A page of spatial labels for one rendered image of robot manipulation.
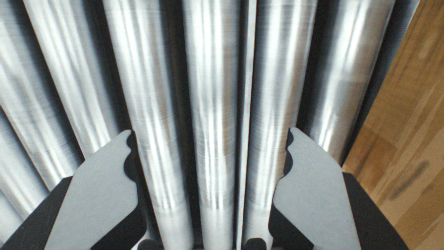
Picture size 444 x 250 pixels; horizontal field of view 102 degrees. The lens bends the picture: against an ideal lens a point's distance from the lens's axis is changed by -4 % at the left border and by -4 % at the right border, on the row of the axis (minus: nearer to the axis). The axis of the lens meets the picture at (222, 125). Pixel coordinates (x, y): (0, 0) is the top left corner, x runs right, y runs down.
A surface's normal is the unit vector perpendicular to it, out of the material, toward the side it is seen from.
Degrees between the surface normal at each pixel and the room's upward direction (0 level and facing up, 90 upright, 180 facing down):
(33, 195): 48
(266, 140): 24
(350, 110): 3
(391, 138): 91
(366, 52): 3
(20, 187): 35
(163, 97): 44
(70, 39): 30
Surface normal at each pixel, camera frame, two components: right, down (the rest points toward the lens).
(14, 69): 0.67, 0.33
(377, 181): -0.99, -0.09
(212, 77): -0.02, 0.46
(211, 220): -0.25, 0.44
